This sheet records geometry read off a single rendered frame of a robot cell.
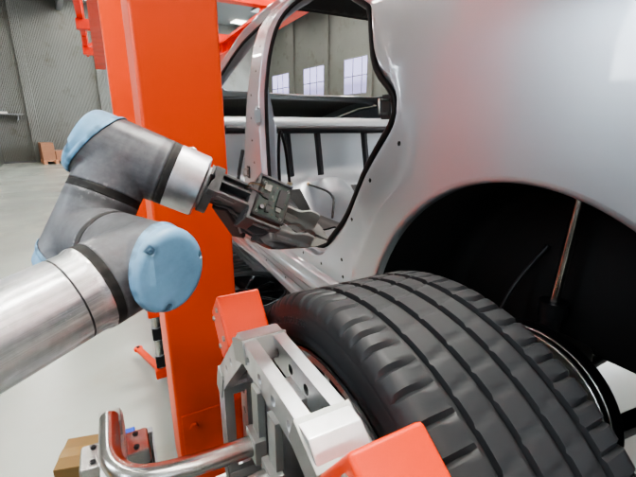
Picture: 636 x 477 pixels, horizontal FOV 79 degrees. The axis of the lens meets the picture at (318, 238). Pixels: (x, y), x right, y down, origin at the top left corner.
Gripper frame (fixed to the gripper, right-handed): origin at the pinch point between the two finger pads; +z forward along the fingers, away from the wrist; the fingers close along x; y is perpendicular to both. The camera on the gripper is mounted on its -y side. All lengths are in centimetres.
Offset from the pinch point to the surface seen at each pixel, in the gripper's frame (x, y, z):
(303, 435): -26.3, 20.7, -4.4
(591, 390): -12, 13, 52
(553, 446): -21.4, 30.2, 17.4
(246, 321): -15.7, -6.9, -5.8
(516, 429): -20.8, 29.0, 13.6
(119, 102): 99, -187, -75
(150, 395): -55, -184, 1
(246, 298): -12.0, -8.2, -6.6
